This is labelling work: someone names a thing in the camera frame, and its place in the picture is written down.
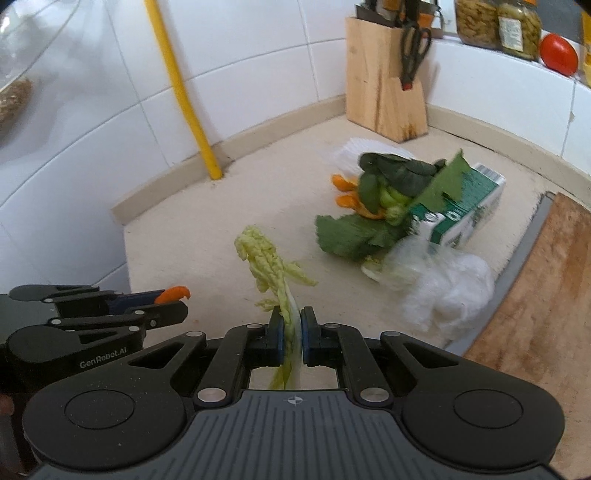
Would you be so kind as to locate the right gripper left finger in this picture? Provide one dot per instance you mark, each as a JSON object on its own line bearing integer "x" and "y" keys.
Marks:
{"x": 230, "y": 360}

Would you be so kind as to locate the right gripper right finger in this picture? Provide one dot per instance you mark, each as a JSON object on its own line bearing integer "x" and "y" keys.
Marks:
{"x": 343, "y": 349}

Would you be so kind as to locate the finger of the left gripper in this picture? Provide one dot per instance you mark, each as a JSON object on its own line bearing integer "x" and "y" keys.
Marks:
{"x": 148, "y": 317}
{"x": 81, "y": 293}

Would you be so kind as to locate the pale cabbage strips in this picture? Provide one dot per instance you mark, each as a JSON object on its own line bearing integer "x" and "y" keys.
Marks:
{"x": 274, "y": 274}

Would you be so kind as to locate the clear plastic bag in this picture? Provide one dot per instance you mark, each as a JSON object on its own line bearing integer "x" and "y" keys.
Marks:
{"x": 431, "y": 291}

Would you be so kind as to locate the orange peel piece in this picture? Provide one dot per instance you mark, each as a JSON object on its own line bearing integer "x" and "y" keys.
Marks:
{"x": 173, "y": 294}
{"x": 349, "y": 200}
{"x": 344, "y": 184}

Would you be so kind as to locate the large dark green leaf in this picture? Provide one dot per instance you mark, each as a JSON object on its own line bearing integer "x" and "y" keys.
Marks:
{"x": 354, "y": 237}

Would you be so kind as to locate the black kitchen scissors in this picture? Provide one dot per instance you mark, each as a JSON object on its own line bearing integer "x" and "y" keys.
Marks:
{"x": 415, "y": 44}

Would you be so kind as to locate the yellow vertical pipe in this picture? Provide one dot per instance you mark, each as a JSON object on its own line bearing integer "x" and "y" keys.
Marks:
{"x": 183, "y": 101}

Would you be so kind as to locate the dark bok choy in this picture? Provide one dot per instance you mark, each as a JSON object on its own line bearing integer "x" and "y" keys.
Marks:
{"x": 392, "y": 182}

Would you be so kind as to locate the small green leaf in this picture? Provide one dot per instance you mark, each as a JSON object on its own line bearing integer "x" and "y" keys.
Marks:
{"x": 447, "y": 185}

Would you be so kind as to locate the wooden cutting board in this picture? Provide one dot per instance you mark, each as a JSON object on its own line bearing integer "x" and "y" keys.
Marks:
{"x": 525, "y": 412}

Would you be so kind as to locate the green white carton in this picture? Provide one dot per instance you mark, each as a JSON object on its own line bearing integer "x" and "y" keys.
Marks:
{"x": 482, "y": 189}

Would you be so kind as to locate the wooden knife block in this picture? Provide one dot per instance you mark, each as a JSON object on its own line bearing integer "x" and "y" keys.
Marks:
{"x": 375, "y": 97}

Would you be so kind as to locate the orange bowl on sill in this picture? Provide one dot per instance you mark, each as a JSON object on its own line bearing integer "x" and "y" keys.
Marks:
{"x": 433, "y": 21}

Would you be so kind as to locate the pickle jar dark lid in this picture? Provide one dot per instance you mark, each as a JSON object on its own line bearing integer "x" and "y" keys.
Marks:
{"x": 477, "y": 23}

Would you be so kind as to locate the pickle jar orange lid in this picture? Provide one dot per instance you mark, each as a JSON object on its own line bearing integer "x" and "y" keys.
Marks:
{"x": 520, "y": 28}

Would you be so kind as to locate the red tomato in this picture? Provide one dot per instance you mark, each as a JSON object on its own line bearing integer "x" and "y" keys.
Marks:
{"x": 559, "y": 55}

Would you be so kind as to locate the yellow dish soap bottle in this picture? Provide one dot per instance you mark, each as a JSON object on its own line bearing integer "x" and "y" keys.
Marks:
{"x": 586, "y": 28}

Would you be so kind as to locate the wooden handled knife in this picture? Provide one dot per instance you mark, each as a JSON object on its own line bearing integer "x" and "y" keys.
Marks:
{"x": 391, "y": 10}

